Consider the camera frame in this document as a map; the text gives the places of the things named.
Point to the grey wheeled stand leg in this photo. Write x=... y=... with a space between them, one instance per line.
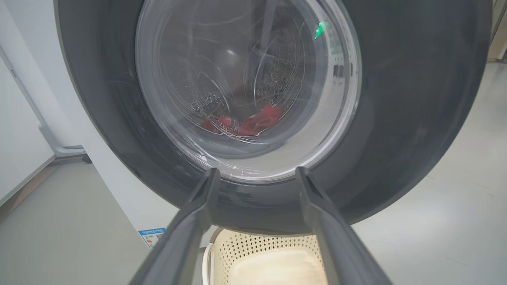
x=59 y=148

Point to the blue energy label sticker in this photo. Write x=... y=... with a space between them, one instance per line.
x=151 y=236

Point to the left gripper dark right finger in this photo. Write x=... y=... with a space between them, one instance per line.
x=336 y=245

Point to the red white striped garment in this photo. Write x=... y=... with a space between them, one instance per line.
x=261 y=118

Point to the cream perforated laundry basket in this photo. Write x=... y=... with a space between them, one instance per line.
x=273 y=265

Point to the perforated steel washer drum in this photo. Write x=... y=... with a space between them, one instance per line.
x=277 y=67

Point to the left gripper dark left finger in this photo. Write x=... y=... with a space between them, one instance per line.
x=186 y=237

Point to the white front-load washing machine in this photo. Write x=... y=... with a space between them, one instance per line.
x=119 y=178

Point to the dark round glass washer door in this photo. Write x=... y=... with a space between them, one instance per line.
x=416 y=99

